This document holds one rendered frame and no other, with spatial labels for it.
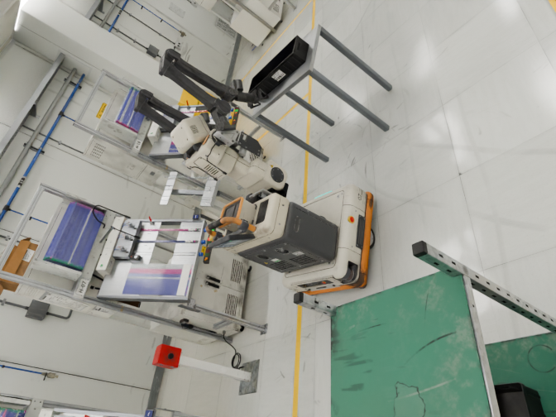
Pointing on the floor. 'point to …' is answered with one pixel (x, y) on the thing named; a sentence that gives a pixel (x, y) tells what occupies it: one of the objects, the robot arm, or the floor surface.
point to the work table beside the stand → (323, 85)
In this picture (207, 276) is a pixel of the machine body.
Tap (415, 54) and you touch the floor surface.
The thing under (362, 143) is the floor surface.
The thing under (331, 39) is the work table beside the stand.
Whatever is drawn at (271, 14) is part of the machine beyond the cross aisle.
